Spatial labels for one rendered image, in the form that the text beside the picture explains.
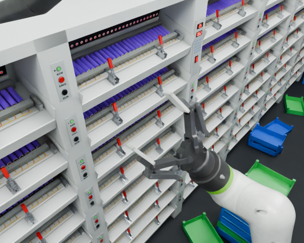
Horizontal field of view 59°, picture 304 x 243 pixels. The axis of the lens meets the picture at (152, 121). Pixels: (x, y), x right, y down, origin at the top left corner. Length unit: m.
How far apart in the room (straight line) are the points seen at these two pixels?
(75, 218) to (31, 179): 0.38
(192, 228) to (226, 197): 1.51
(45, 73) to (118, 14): 0.29
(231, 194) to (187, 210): 1.61
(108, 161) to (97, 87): 0.38
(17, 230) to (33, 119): 0.42
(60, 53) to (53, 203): 0.58
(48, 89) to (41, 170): 0.30
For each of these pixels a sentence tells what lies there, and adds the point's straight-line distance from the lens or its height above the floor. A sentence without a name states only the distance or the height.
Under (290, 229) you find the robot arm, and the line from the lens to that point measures 0.72.
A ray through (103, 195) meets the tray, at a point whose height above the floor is 0.90.
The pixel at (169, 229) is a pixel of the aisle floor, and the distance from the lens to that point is 2.23.
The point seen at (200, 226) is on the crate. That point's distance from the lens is 2.26.
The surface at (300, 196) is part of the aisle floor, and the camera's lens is 2.70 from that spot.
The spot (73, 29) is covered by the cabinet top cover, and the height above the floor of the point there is 1.69.
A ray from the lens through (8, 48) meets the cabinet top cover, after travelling 0.72.
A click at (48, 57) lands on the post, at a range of 0.77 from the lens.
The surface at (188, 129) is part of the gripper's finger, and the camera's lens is 0.62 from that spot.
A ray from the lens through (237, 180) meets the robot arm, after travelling 0.74.
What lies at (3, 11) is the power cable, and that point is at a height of 1.86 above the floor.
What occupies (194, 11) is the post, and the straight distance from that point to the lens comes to 1.21.
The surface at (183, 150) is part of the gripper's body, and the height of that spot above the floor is 1.52.
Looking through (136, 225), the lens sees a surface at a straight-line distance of 1.85.
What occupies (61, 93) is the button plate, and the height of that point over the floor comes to 1.53.
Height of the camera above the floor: 1.96
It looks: 40 degrees down
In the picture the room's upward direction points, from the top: straight up
